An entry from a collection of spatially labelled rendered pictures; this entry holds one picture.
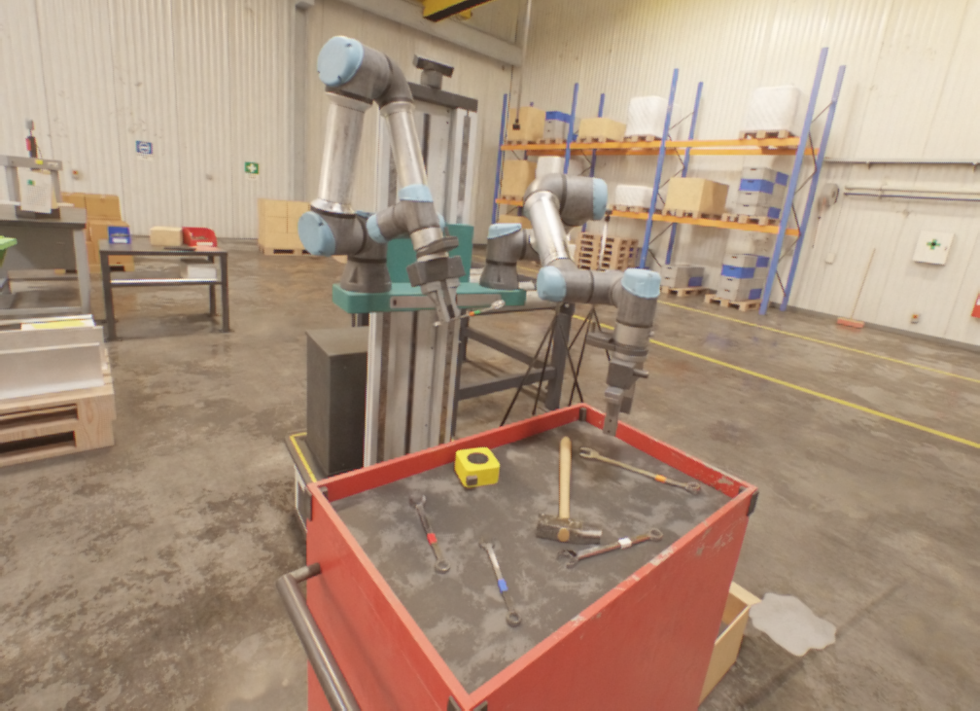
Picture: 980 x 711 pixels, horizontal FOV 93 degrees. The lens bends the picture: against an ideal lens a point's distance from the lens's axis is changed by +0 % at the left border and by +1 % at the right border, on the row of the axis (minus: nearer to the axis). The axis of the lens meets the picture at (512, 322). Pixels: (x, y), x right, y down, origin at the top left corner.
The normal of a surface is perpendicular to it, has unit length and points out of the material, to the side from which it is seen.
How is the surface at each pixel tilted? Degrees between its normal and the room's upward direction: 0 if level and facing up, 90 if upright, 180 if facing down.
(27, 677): 0
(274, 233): 90
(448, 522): 0
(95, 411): 90
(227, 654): 0
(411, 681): 90
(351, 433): 90
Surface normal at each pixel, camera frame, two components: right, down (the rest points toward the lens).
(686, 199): -0.75, 0.08
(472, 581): 0.11, -0.97
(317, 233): -0.51, 0.28
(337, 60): -0.45, 0.04
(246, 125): 0.66, 0.25
